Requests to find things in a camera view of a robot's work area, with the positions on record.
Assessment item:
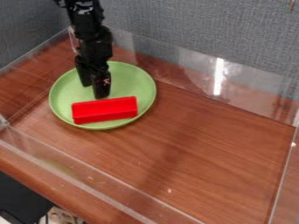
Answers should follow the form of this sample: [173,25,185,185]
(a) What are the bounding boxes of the green round plate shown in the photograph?
[50,61,157,130]

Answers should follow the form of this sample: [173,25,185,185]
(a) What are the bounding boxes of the red rectangular block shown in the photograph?
[71,96,138,124]

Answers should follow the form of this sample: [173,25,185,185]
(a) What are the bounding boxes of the white power strip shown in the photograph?
[48,206,87,224]

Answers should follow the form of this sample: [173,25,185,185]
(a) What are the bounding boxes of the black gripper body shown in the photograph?
[52,0,113,70]

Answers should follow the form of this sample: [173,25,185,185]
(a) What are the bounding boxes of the clear acrylic corner bracket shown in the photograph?
[68,26,79,53]

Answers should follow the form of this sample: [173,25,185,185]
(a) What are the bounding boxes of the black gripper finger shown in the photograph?
[75,55,91,87]
[91,70,111,99]

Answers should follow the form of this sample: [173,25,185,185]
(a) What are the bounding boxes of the clear acrylic enclosure walls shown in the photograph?
[0,31,299,224]

